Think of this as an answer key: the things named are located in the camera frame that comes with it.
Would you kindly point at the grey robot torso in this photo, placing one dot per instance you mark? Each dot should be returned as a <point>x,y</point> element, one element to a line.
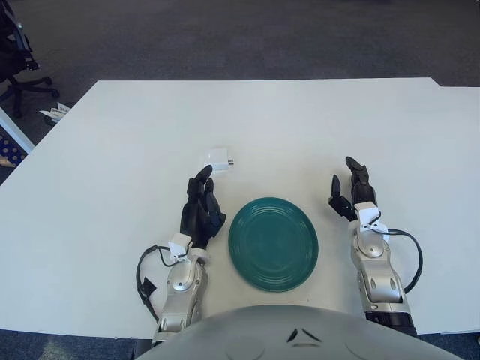
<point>300,333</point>

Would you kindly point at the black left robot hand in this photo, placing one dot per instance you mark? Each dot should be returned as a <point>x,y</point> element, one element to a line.
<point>198,217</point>

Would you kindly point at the white furniture frame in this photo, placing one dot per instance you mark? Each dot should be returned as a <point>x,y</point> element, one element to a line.
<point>15,131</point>

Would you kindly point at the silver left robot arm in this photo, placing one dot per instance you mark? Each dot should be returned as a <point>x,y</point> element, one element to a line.
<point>182,285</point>

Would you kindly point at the white charger block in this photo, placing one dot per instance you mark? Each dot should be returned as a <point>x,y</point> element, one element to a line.
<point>215,157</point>

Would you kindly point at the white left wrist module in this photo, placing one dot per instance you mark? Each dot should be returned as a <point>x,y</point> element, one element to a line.
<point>179,243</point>

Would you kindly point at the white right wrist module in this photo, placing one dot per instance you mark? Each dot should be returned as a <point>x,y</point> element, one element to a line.
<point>367,213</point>

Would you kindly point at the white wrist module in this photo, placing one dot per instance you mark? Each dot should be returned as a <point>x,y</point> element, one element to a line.
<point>367,213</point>
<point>179,243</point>

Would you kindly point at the white paper scrap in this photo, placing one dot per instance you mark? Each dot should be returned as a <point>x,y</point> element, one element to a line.
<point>56,111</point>

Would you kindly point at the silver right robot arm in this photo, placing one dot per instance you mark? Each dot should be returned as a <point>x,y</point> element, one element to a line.
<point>378,273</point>

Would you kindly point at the blue perforated panel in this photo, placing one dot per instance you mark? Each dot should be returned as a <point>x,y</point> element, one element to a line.
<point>11,150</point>

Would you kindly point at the green ribbed plate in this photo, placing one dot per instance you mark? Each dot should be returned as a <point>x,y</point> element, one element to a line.
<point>273,243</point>

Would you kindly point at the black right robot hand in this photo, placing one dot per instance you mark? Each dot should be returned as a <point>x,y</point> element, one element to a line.
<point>362,187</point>

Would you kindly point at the black office chair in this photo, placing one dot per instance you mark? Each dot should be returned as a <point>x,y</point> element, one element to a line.
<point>15,56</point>

